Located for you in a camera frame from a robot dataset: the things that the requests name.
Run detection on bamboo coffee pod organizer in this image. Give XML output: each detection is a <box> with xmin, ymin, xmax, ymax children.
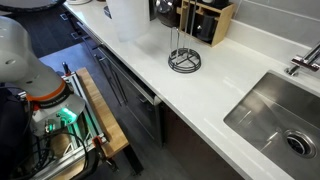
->
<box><xmin>176</xmin><ymin>0</ymin><xmax>235</xmax><ymax>47</ymax></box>

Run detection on black wire paper towel holder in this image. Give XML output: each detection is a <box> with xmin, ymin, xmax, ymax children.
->
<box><xmin>167</xmin><ymin>0</ymin><xmax>202</xmax><ymax>74</ymax></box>

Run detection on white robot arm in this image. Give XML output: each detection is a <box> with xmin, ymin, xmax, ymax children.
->
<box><xmin>0</xmin><ymin>16</ymin><xmax>85</xmax><ymax>136</ymax></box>

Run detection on white paper towel roll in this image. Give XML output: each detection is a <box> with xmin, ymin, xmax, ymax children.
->
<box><xmin>107</xmin><ymin>0</ymin><xmax>150</xmax><ymax>42</ymax></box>

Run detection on chrome sink faucet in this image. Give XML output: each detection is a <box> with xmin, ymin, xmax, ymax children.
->
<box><xmin>285</xmin><ymin>42</ymin><xmax>320</xmax><ymax>76</ymax></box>

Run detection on shiny chrome round bowl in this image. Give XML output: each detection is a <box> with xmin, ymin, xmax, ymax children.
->
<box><xmin>156</xmin><ymin>0</ymin><xmax>182</xmax><ymax>27</ymax></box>

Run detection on stainless dishwasher front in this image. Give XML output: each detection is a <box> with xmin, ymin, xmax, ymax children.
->
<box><xmin>97</xmin><ymin>45</ymin><xmax>164</xmax><ymax>147</ymax></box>

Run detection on stainless steel sink basin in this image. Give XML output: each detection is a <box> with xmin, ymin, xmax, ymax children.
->
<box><xmin>224</xmin><ymin>72</ymin><xmax>320</xmax><ymax>180</ymax></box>

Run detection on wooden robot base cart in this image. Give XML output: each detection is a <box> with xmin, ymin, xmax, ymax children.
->
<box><xmin>30</xmin><ymin>68</ymin><xmax>129</xmax><ymax>180</ymax></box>

